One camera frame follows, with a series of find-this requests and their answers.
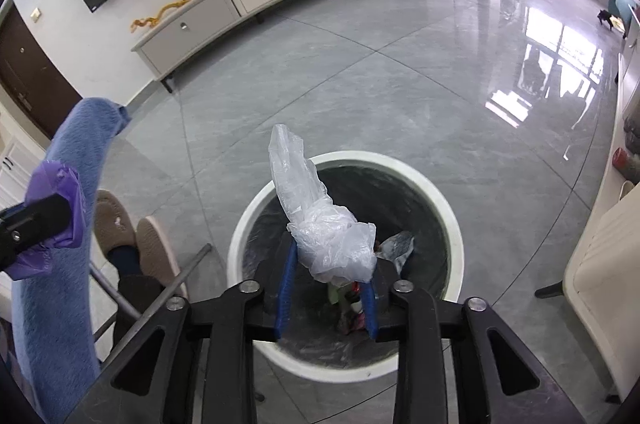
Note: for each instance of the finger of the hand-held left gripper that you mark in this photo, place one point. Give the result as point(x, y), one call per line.
point(40, 216)

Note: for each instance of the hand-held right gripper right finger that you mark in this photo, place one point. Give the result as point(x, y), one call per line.
point(369, 309)

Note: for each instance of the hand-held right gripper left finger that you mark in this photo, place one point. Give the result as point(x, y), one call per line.
point(285, 294)

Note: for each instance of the purple plastic bag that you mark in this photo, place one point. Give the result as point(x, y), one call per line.
point(65, 189)

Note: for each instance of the clear plastic bag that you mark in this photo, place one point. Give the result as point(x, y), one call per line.
point(330, 244)

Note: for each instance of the white round trash bin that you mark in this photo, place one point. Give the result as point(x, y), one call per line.
point(325, 369)

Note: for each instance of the white base cabinet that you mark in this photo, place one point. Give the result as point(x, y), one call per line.
point(15, 164)

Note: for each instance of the brown slipper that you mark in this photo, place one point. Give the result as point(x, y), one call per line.
point(112, 219)
point(155, 249)

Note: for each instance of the blue fuzzy blanket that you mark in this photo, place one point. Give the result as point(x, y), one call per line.
point(55, 329)

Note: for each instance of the person's dark trouser leg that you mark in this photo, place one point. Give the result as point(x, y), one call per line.
point(132, 289)

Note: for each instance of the black bin liner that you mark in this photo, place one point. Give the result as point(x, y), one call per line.
point(350, 189)

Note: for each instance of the brown entrance door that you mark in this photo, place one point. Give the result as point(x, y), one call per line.
point(30, 74)

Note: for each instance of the cream chair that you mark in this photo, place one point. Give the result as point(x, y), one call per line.
point(600, 279)

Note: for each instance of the golden dragon figurine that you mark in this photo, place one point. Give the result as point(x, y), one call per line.
point(170, 6)

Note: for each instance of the cream television cabinet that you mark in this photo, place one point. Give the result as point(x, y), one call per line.
point(210, 24)

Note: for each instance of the small black object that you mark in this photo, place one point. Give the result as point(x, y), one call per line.
point(605, 18)

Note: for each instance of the teal chair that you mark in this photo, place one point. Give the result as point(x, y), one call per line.
point(624, 6)

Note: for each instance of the beige light switch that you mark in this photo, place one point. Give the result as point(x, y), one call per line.
point(35, 15)

